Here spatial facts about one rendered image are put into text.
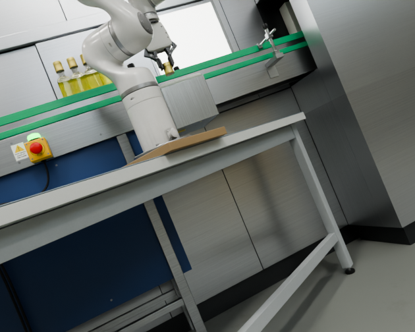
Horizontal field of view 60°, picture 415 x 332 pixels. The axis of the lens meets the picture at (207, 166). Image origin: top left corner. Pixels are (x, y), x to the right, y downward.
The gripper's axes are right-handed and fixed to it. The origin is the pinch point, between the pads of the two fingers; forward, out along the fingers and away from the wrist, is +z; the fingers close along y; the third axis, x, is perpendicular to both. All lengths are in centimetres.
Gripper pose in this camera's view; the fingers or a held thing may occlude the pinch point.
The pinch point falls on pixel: (165, 62)
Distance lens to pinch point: 141.6
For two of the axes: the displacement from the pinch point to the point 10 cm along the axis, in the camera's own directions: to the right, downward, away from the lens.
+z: 3.8, 9.2, -0.1
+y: -8.9, 3.7, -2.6
